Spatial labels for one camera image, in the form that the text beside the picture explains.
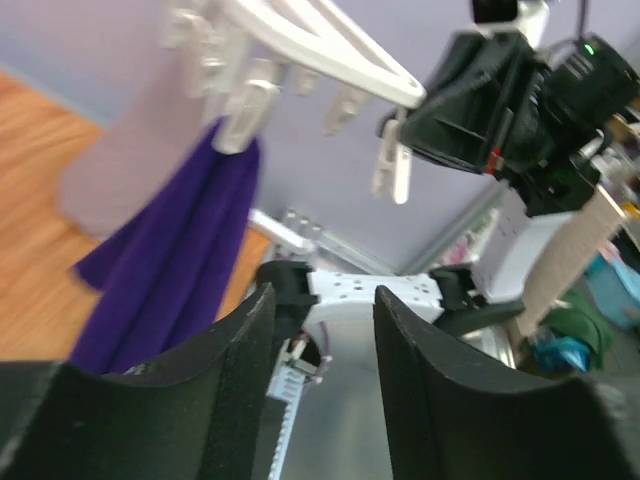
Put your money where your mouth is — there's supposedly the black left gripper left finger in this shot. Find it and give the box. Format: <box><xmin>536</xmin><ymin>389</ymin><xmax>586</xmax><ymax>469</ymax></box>
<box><xmin>1</xmin><ymin>286</ymin><xmax>275</xmax><ymax>479</ymax></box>

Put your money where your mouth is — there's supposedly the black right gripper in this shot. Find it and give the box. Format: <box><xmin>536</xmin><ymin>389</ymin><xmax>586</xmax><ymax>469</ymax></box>
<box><xmin>399</xmin><ymin>31</ymin><xmax>639</xmax><ymax>217</ymax></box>

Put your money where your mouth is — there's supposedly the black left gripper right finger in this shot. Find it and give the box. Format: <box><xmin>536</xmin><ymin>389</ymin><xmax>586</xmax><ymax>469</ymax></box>
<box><xmin>373</xmin><ymin>286</ymin><xmax>639</xmax><ymax>479</ymax></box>

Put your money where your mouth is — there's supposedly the purple cloth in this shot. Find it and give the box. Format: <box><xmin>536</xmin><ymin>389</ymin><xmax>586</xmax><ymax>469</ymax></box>
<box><xmin>69</xmin><ymin>127</ymin><xmax>261</xmax><ymax>374</ymax></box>

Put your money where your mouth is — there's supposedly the white clip sock hanger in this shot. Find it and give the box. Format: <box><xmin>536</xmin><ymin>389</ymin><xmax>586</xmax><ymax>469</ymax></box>
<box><xmin>161</xmin><ymin>1</ymin><xmax>426</xmax><ymax>204</ymax></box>

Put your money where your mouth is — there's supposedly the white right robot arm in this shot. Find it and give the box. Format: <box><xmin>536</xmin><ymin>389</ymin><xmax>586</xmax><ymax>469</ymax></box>
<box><xmin>255</xmin><ymin>32</ymin><xmax>639</xmax><ymax>364</ymax></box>

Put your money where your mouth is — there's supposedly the beige rack pole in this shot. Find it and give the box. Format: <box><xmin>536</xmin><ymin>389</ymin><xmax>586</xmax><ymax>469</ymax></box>
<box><xmin>508</xmin><ymin>186</ymin><xmax>627</xmax><ymax>345</ymax></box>

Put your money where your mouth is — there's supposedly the pale lilac hanging cloth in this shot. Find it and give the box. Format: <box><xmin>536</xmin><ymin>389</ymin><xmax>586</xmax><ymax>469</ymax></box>
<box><xmin>56</xmin><ymin>8</ymin><xmax>213</xmax><ymax>239</ymax></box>

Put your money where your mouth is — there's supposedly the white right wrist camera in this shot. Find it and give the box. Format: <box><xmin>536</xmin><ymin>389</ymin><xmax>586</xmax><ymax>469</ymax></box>
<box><xmin>470</xmin><ymin>0</ymin><xmax>550</xmax><ymax>49</ymax></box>

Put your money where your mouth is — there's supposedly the aluminium mounting rail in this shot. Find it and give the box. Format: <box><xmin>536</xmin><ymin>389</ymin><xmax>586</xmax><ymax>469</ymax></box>
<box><xmin>247</xmin><ymin>207</ymin><xmax>401</xmax><ymax>480</ymax></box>

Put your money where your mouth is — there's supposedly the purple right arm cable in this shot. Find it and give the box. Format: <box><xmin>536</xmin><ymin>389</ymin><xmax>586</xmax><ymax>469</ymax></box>
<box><xmin>309</xmin><ymin>322</ymin><xmax>334</xmax><ymax>386</ymax></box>

